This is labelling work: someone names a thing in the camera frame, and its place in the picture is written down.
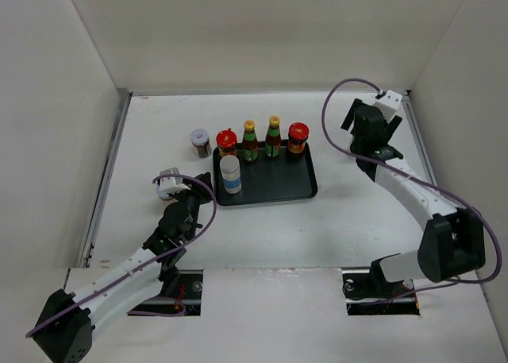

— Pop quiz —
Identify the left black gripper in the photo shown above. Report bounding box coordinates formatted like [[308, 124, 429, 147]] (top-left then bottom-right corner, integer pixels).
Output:
[[170, 172, 213, 241]]

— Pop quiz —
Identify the red lid chili jar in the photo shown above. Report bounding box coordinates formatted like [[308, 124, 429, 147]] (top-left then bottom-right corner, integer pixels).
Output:
[[287, 122, 310, 160], [216, 128, 237, 157]]

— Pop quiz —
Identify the silver lid seasoning canister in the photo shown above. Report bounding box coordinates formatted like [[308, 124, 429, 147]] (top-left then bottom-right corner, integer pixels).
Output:
[[219, 155, 241, 195]]

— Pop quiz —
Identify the yellow cap sauce bottle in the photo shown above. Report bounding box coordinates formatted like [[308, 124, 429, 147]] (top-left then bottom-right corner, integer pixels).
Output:
[[265, 115, 282, 158], [242, 120, 258, 162]]

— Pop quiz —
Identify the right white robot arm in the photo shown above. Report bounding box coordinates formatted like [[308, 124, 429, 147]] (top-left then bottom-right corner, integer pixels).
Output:
[[341, 99, 485, 296]]

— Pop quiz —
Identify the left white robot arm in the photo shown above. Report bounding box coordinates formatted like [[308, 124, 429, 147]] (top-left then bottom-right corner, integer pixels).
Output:
[[26, 172, 217, 362]]

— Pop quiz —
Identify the white lid dark jar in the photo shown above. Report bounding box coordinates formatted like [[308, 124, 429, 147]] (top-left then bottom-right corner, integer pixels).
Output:
[[190, 129, 210, 158]]

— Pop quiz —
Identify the black plastic tray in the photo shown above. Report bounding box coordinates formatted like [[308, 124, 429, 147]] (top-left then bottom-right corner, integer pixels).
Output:
[[213, 139, 318, 207]]

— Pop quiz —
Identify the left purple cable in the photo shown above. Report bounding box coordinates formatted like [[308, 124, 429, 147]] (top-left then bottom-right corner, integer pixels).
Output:
[[25, 173, 218, 338]]

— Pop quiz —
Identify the purple cable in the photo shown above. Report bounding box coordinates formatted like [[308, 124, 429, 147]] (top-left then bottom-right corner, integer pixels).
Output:
[[321, 77, 503, 304], [25, 173, 218, 338]]

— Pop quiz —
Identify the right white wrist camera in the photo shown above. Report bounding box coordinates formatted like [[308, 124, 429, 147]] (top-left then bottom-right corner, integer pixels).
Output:
[[373, 90, 402, 121]]

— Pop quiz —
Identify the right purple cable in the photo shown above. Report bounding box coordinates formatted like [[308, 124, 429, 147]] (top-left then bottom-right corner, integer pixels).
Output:
[[321, 77, 503, 304]]

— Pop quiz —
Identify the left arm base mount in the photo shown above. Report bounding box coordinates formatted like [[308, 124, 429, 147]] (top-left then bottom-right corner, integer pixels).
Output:
[[127, 270, 204, 318]]

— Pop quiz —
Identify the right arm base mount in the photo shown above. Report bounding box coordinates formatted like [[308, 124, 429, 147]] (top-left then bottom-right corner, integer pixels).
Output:
[[342, 268, 420, 316]]

